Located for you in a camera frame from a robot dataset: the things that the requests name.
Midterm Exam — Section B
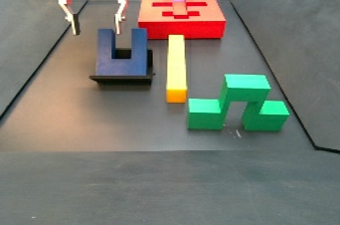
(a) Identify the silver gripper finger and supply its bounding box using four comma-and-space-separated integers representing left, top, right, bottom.
57, 0, 80, 36
115, 0, 128, 35

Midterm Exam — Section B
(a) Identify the blue U-shaped block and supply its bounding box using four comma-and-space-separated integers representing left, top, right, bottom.
96, 28, 148, 76

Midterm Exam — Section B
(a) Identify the black fixture stand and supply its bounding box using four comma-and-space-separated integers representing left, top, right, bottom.
89, 49, 155, 86

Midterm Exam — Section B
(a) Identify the red base block with slots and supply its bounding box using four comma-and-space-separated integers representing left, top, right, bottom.
139, 0, 227, 40

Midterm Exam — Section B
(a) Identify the yellow long bar block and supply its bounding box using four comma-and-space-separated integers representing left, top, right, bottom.
167, 35, 187, 104

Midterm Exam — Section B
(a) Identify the green stepped arch block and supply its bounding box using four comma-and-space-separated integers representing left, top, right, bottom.
185, 74, 291, 132

